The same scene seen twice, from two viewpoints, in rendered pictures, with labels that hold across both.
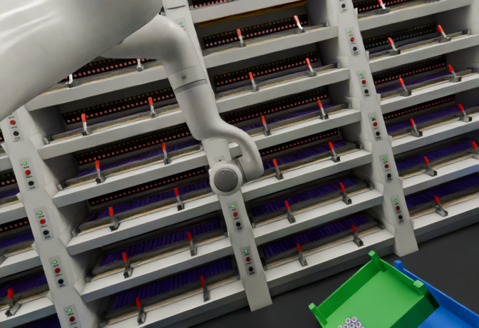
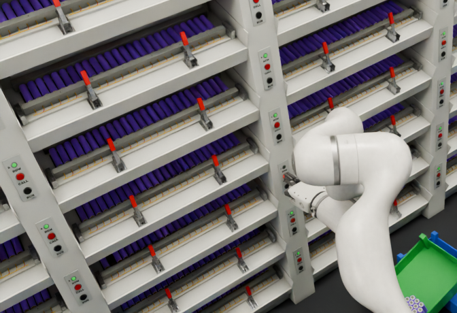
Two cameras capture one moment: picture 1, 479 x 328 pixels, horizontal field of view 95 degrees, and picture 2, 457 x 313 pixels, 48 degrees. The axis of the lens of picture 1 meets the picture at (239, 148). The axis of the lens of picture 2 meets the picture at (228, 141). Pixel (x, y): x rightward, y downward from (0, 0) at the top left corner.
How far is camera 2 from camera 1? 115 cm
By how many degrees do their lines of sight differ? 35
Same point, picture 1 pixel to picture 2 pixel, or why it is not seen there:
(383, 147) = (442, 116)
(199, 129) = (347, 196)
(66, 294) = not seen: outside the picture
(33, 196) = (61, 262)
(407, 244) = (436, 206)
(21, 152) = (37, 213)
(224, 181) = not seen: hidden behind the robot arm
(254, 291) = (301, 286)
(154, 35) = not seen: hidden behind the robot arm
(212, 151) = (276, 157)
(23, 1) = (385, 237)
